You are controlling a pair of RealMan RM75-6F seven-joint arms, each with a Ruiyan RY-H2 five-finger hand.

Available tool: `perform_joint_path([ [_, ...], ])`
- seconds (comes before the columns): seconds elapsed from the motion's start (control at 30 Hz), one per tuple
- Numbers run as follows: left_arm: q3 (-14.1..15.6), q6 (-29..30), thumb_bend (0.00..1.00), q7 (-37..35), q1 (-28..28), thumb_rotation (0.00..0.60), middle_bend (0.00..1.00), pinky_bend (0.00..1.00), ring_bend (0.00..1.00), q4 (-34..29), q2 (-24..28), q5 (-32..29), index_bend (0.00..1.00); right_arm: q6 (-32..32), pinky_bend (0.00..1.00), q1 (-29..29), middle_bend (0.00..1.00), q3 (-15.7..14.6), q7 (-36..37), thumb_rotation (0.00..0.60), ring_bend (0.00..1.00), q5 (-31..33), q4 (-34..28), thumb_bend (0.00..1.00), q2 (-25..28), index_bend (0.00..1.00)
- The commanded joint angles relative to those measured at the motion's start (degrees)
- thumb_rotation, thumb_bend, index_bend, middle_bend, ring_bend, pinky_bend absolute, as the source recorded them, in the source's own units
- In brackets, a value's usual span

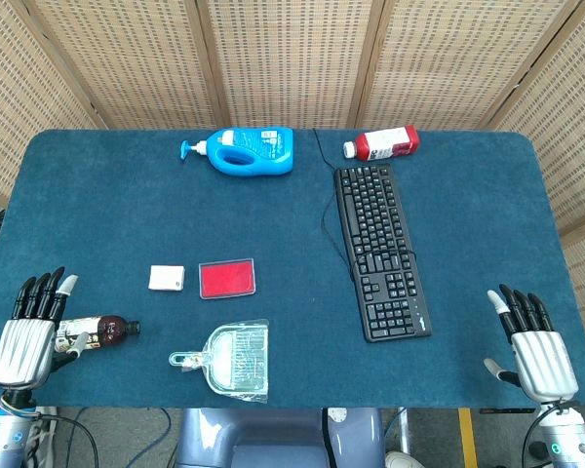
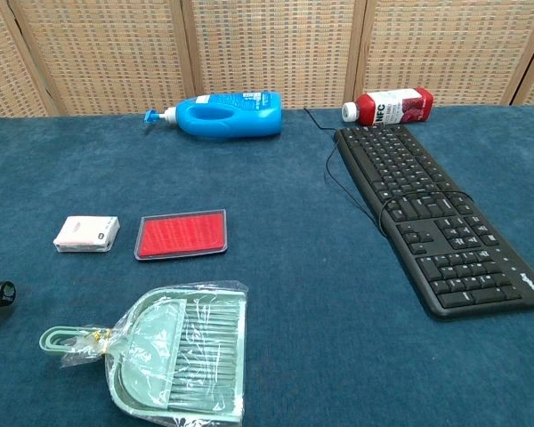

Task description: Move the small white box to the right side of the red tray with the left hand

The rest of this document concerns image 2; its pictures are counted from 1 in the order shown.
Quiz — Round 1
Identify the black keyboard cable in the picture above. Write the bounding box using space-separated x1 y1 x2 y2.
303 106 476 239

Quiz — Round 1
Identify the red juice bottle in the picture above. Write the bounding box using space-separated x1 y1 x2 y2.
341 86 435 126

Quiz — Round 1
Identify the black computer keyboard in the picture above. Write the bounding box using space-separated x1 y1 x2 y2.
333 124 534 319

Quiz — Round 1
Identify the clear plastic dustpan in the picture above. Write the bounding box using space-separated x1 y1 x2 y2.
38 279 250 422

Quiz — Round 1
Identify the blue pump detergent bottle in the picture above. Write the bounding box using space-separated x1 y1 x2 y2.
144 91 285 140

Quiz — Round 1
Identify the blue table cloth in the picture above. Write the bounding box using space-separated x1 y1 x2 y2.
0 104 534 427

